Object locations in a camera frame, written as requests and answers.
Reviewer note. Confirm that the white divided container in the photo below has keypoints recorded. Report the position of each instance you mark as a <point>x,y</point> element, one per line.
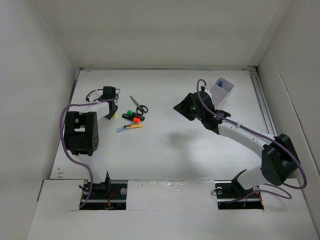
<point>219,95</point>

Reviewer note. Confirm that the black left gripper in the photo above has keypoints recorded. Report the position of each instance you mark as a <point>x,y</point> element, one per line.
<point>109,116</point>

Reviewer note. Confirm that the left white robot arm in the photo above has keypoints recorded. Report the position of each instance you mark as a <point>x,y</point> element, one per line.
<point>79,135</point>

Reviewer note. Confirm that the orange cap black highlighter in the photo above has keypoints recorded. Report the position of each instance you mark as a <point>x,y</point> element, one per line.
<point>131,118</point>

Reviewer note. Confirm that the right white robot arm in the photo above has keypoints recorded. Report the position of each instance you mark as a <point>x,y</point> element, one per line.
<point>277,154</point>

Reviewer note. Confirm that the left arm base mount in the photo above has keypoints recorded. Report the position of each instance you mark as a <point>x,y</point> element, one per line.
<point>110,195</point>

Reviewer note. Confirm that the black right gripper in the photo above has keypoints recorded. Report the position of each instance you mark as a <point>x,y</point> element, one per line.
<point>183,107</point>

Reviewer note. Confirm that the yellow utility knife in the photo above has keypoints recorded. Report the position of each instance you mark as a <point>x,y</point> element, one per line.
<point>133,126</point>

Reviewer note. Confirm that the black handled scissors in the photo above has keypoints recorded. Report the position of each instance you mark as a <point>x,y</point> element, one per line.
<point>140,109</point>

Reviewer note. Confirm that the green cap black highlighter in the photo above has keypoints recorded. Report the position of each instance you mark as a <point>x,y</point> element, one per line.
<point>136,115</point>

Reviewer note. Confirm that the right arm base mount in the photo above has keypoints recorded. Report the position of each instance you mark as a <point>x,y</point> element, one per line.
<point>230,195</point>

